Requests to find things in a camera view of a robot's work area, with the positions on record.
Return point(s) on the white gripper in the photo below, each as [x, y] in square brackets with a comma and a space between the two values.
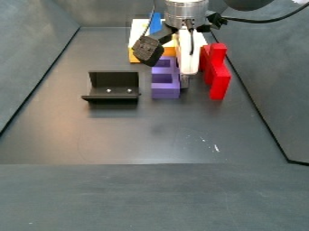
[188, 47]

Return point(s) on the purple interlocking puzzle block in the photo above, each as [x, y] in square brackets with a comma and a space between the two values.
[165, 83]

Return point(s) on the yellow slotted board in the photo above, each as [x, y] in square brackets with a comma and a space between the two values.
[165, 41]

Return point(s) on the red interlocking puzzle block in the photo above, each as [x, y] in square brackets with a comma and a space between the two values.
[216, 71]

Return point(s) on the blue long bar block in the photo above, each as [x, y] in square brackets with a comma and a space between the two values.
[156, 23]

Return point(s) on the black angle bracket fixture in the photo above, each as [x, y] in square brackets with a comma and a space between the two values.
[113, 86]

